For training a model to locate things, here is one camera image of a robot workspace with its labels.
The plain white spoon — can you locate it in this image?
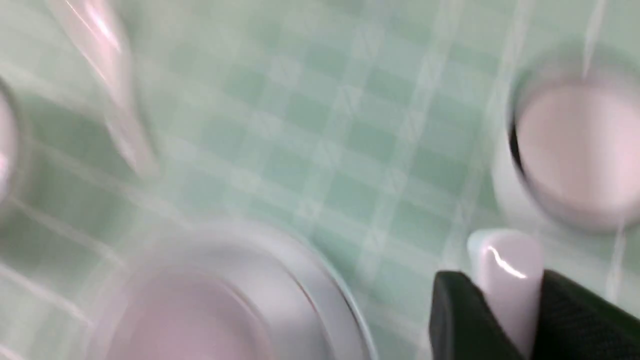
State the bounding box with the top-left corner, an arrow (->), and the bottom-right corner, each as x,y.
467,228 -> 545,360

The white cup black rim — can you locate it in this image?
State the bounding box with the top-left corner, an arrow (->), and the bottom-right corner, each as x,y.
491,44 -> 639,234

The white bowl black rim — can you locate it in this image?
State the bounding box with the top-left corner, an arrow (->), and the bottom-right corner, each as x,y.
0,79 -> 29,211

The green checkered tablecloth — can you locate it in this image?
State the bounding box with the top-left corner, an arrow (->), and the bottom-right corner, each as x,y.
1,0 -> 639,360

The white spoon patterned handle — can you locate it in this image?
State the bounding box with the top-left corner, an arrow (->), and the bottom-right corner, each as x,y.
47,0 -> 158,177

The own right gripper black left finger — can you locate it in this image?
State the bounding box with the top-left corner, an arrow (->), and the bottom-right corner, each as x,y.
429,271 -> 524,360

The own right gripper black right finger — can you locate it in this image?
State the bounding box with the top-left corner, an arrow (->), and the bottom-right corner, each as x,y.
532,269 -> 640,360

